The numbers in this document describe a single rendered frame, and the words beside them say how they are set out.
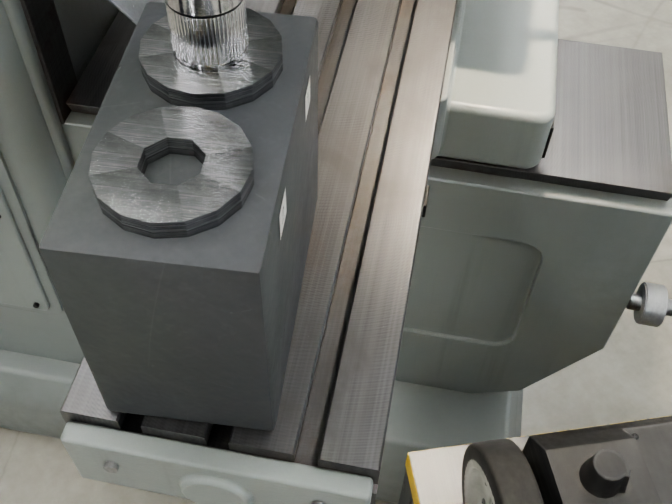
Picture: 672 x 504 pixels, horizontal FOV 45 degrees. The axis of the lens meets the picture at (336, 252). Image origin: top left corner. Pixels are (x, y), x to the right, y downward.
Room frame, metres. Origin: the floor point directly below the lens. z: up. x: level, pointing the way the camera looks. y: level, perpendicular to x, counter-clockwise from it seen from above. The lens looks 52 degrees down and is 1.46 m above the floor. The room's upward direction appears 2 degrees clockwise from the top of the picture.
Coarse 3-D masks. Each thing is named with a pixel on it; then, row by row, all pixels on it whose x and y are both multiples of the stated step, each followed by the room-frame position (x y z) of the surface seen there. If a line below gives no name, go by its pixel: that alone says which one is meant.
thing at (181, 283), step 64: (128, 64) 0.41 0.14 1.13; (256, 64) 0.40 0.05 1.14; (128, 128) 0.34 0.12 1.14; (192, 128) 0.34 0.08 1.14; (256, 128) 0.35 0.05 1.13; (64, 192) 0.30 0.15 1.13; (128, 192) 0.29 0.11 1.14; (192, 192) 0.29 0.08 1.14; (256, 192) 0.30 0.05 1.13; (64, 256) 0.26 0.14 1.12; (128, 256) 0.26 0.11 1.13; (192, 256) 0.26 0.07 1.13; (256, 256) 0.26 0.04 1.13; (128, 320) 0.25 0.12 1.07; (192, 320) 0.25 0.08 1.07; (256, 320) 0.25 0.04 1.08; (128, 384) 0.26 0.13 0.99; (192, 384) 0.25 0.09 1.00; (256, 384) 0.25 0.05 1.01
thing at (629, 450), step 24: (576, 432) 0.43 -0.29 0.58; (600, 432) 0.43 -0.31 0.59; (624, 432) 0.42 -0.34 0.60; (648, 432) 0.43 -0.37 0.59; (528, 456) 0.41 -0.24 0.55; (552, 456) 0.39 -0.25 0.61; (576, 456) 0.39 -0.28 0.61; (600, 456) 0.37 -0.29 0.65; (624, 456) 0.39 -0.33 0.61; (648, 456) 0.40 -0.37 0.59; (552, 480) 0.36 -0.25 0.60; (576, 480) 0.36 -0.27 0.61; (600, 480) 0.35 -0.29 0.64; (624, 480) 0.35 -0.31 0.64; (648, 480) 0.36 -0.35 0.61
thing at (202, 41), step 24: (168, 0) 0.40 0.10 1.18; (192, 0) 0.39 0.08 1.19; (216, 0) 0.39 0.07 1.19; (240, 0) 0.40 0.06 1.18; (192, 24) 0.39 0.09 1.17; (216, 24) 0.39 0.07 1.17; (240, 24) 0.40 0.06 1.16; (192, 48) 0.39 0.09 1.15; (216, 48) 0.39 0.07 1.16; (240, 48) 0.40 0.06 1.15
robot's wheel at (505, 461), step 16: (480, 448) 0.41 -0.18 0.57; (496, 448) 0.41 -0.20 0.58; (512, 448) 0.41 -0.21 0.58; (464, 464) 0.43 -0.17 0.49; (480, 464) 0.39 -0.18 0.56; (496, 464) 0.38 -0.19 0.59; (512, 464) 0.38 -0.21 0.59; (528, 464) 0.38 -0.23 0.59; (464, 480) 0.41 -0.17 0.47; (480, 480) 0.41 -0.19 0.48; (496, 480) 0.36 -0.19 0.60; (512, 480) 0.36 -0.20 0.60; (528, 480) 0.36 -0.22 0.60; (464, 496) 0.40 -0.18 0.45; (480, 496) 0.40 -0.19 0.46; (496, 496) 0.35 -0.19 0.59; (512, 496) 0.34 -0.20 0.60; (528, 496) 0.34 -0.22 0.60
